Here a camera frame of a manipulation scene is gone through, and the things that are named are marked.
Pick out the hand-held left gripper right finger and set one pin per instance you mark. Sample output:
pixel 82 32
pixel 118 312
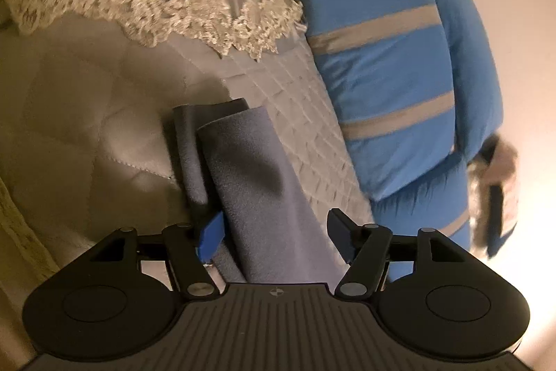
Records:
pixel 343 236

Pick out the grey garment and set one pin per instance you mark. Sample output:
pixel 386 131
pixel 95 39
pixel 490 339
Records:
pixel 256 188

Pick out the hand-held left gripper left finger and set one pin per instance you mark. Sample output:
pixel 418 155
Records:
pixel 210 238

